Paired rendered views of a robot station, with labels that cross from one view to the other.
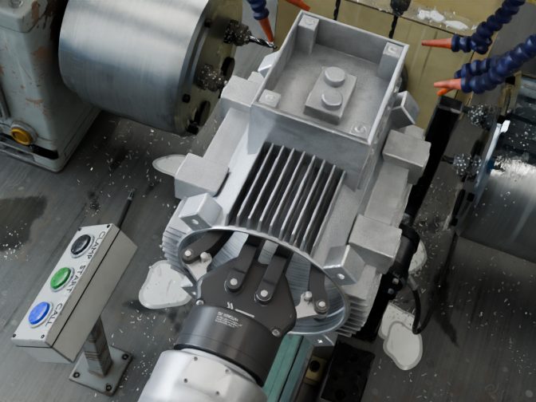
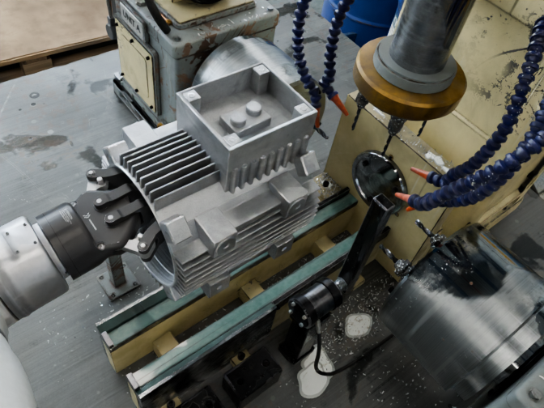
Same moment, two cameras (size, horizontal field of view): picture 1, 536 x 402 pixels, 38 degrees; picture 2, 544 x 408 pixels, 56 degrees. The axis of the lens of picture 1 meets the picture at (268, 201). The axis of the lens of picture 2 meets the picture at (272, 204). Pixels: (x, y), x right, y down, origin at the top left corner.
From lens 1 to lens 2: 31 cm
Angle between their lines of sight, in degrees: 17
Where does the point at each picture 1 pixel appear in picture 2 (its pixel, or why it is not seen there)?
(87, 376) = (106, 282)
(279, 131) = (189, 121)
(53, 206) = not seen: hidden behind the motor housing
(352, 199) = (218, 195)
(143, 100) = not seen: hidden behind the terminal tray
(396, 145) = (282, 181)
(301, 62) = (247, 96)
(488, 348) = not seen: outside the picture
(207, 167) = (146, 133)
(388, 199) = (250, 211)
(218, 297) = (86, 206)
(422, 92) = (414, 214)
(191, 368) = (17, 228)
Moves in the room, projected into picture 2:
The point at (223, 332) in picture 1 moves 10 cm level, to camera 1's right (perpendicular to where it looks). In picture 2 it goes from (57, 220) to (129, 280)
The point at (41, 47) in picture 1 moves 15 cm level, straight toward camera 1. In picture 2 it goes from (184, 74) to (160, 118)
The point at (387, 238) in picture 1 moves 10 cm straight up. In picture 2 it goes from (221, 230) to (227, 166)
